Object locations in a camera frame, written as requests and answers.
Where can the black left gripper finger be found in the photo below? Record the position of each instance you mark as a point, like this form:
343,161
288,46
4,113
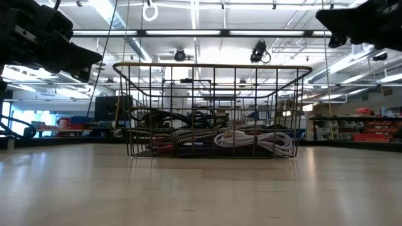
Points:
72,55

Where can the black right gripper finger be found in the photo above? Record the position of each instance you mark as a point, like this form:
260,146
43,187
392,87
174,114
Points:
345,20

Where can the black computer monitor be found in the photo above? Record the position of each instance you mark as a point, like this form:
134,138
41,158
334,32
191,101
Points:
106,108

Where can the red storage bins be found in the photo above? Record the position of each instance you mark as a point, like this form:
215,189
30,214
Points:
67,124

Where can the black storage shelf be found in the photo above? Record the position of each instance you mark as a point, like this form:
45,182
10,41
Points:
361,128

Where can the black overhead light beam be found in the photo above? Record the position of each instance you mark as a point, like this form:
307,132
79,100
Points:
224,32

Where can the black ceiling camera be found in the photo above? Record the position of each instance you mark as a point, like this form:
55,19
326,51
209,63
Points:
258,51
179,55

